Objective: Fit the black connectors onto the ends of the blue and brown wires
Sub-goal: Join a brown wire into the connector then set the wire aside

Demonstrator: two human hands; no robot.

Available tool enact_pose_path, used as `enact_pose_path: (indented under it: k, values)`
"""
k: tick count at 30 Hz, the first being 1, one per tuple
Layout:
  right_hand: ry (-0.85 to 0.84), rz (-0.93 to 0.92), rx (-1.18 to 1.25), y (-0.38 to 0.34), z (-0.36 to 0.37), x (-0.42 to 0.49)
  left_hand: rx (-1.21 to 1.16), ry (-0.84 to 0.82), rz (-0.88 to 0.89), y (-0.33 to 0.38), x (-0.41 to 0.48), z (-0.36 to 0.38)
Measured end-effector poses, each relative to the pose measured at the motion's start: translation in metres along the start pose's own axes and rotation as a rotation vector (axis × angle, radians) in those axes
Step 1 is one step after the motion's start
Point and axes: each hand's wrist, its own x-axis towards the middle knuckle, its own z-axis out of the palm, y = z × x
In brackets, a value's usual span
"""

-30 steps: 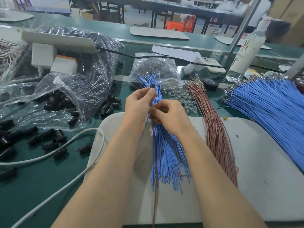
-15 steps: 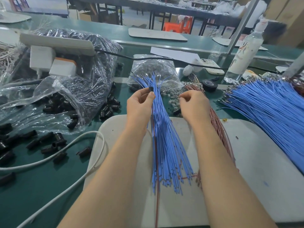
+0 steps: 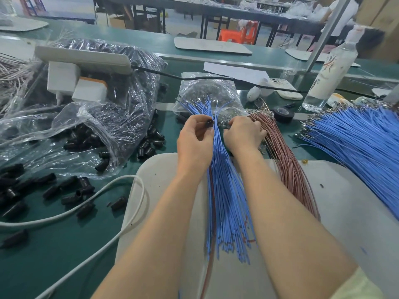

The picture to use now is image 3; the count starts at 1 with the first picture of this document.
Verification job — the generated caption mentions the person's left hand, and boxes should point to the person's left hand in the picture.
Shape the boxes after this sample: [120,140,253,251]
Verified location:
[176,115,214,182]

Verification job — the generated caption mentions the person's right hand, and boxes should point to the person's right hand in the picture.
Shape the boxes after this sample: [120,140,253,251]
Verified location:
[223,115,268,162]

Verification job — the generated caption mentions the large blue wire pile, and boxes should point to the large blue wire pile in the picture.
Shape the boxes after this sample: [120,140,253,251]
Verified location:
[298,103,399,221]

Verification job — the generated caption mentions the pile of black plastic caps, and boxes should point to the pile of black plastic caps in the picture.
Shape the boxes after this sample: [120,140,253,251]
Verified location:
[0,112,166,250]

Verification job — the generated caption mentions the person's left forearm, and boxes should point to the person's left forearm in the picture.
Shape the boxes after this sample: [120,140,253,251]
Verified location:
[92,172,209,299]

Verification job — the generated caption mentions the person's right forearm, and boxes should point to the person's right forearm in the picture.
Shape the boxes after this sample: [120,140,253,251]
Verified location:
[236,151,357,299]

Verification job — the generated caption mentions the black tape roll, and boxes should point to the black tape roll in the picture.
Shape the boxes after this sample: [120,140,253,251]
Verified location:
[273,105,295,122]

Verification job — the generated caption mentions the small clear plastic bag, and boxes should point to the small clear plastic bag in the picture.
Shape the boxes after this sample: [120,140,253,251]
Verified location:
[175,73,245,122]

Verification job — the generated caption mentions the white flat device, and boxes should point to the white flat device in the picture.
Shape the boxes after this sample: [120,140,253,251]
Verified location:
[268,78,304,101]

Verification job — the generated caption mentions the white paper sheet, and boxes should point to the white paper sheet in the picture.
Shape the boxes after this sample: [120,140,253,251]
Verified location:
[203,62,272,86]

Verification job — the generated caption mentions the large clear plastic bag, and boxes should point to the large clear plastic bag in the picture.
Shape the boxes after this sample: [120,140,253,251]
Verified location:
[0,39,168,178]

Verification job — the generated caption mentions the white flat tray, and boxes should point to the white flat tray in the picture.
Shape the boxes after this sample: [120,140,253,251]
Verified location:
[0,17,49,32]
[286,48,361,67]
[174,37,253,55]

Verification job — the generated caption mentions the orange plastic stool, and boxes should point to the orange plastic stool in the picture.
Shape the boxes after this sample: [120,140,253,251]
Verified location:
[219,22,259,45]

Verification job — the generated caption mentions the white spray bottle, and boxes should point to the white spray bottle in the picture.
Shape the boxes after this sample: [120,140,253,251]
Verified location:
[302,25,365,113]

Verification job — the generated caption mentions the white orange charger adapter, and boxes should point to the white orange charger adapter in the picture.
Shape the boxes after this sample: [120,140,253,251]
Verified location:
[71,76,108,103]

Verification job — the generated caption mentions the white work board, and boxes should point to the white work board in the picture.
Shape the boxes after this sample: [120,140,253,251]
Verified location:
[115,152,399,299]

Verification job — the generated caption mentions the white power strip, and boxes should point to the white power strip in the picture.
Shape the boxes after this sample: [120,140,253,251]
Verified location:
[34,47,133,75]

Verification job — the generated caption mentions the cardboard boxes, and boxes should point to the cardboard boxes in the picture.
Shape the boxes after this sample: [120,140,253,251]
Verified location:
[357,0,399,65]

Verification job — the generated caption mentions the blue table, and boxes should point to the blue table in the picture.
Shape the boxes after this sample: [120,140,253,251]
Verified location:
[22,0,97,24]

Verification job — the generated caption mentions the black power cord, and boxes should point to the black power cord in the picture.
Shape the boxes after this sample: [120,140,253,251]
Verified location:
[132,65,306,97]

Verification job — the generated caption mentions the long black-frame table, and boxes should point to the long black-frame table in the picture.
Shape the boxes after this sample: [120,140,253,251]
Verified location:
[96,0,324,47]

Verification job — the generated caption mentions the slanted metal frame post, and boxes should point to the slanted metal frame post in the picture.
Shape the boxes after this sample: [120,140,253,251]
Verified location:
[305,0,351,72]

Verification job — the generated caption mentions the white charging cable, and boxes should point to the white charging cable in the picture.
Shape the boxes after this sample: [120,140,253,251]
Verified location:
[0,174,147,299]

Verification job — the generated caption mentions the short metal frame post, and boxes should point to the short metal frame post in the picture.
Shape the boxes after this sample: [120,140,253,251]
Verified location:
[383,84,399,106]

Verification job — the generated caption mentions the bundle of stripped brown wires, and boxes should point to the bundle of stripped brown wires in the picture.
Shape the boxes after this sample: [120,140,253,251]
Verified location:
[0,53,38,116]

